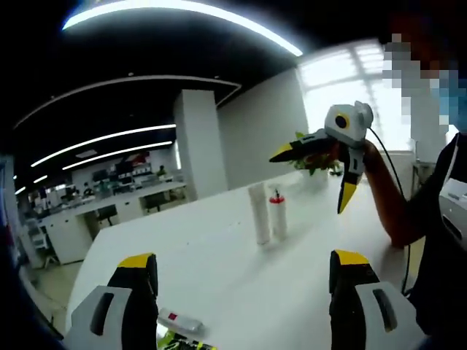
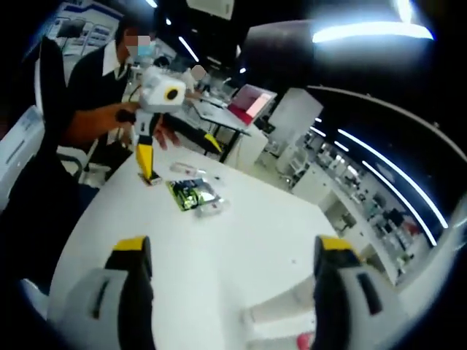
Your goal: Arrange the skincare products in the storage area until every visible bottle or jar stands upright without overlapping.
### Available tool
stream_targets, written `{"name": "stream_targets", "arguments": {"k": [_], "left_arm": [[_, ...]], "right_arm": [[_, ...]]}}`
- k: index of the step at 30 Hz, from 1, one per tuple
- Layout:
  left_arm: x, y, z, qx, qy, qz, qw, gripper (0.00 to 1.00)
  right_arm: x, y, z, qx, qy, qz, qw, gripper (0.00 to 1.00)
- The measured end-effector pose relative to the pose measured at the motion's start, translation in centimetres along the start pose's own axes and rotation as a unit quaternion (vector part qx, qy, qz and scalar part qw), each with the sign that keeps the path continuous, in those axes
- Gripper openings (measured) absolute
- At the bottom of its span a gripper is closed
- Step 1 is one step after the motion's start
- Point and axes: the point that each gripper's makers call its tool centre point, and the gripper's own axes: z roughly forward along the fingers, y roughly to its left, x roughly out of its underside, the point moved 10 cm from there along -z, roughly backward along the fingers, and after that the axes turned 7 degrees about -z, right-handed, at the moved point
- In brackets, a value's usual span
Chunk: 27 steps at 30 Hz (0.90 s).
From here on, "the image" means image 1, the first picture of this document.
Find person's right hand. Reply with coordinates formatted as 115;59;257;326
309;143;347;164

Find white chest-worn device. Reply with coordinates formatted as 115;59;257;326
437;178;467;249

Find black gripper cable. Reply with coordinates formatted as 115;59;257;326
366;125;415;296

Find long ceiling light strip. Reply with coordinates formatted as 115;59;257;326
61;0;304;58

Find white office workbenches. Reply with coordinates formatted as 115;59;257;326
21;180;189;269

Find red-collared white skincare bottle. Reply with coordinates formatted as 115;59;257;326
269;187;288;240

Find white skincare tube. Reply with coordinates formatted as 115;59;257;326
249;183;273;246

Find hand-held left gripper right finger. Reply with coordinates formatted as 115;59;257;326
328;249;420;350

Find potted green plant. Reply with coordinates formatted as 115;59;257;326
291;130;344;190

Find person's dark clothed torso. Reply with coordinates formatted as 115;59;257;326
404;133;467;336

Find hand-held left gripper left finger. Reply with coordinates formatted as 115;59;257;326
70;252;160;350

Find bright window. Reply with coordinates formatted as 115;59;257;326
298;36;417;152

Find thin ceiling light strip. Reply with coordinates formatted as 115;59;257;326
31;123;177;168
61;141;173;171

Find green black skincare sachet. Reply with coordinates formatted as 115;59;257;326
156;330;217;350

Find white square pillar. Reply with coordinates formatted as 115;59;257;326
174;89;229;201

